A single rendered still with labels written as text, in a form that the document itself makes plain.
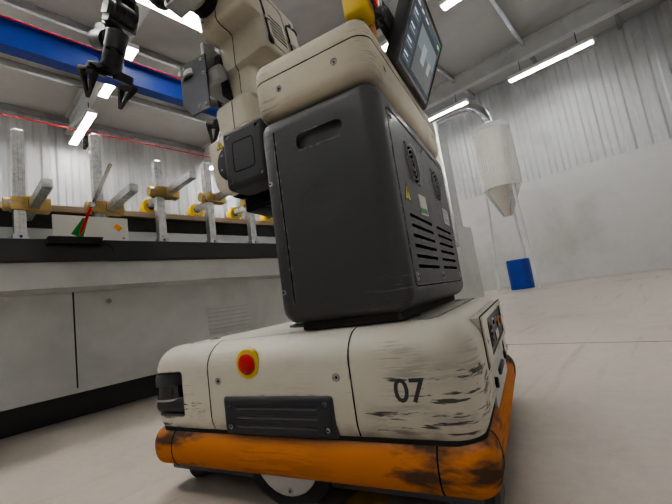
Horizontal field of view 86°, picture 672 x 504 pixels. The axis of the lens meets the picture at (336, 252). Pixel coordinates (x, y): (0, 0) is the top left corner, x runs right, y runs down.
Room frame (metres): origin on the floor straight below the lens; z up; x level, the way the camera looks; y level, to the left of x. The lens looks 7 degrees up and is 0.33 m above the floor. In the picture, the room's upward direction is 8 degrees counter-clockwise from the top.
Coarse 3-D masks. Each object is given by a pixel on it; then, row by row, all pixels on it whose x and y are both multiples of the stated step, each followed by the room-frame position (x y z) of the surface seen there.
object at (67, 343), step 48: (144, 240) 1.77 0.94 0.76; (192, 240) 1.96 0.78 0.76; (240, 240) 2.18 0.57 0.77; (144, 288) 1.76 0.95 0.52; (192, 288) 1.94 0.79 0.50; (240, 288) 2.16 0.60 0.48; (0, 336) 1.37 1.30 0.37; (48, 336) 1.48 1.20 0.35; (96, 336) 1.60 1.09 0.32; (144, 336) 1.74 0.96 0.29; (192, 336) 1.92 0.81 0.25; (0, 384) 1.37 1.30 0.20; (48, 384) 1.47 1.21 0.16; (96, 384) 1.59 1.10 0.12; (144, 384) 1.76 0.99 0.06; (0, 432) 1.38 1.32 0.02
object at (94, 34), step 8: (104, 0) 0.89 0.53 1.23; (104, 8) 0.89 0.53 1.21; (112, 8) 0.89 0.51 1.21; (104, 16) 0.90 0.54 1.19; (96, 24) 0.96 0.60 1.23; (104, 24) 0.94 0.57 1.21; (112, 24) 0.92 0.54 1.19; (120, 24) 0.92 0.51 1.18; (96, 32) 0.94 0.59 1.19; (128, 32) 0.95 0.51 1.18; (96, 40) 0.95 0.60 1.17; (96, 48) 0.98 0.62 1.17
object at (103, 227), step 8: (56, 216) 1.33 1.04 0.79; (64, 216) 1.35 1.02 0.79; (72, 216) 1.37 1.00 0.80; (80, 216) 1.39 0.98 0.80; (56, 224) 1.33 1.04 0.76; (64, 224) 1.35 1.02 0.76; (72, 224) 1.36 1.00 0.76; (88, 224) 1.40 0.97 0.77; (96, 224) 1.42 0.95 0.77; (104, 224) 1.45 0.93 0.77; (112, 224) 1.47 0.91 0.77; (120, 224) 1.49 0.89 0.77; (56, 232) 1.33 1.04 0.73; (64, 232) 1.35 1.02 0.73; (88, 232) 1.40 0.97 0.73; (96, 232) 1.42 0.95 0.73; (104, 232) 1.44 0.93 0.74; (112, 232) 1.47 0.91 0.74; (120, 232) 1.49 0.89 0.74; (120, 240) 1.49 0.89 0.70; (128, 240) 1.51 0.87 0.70
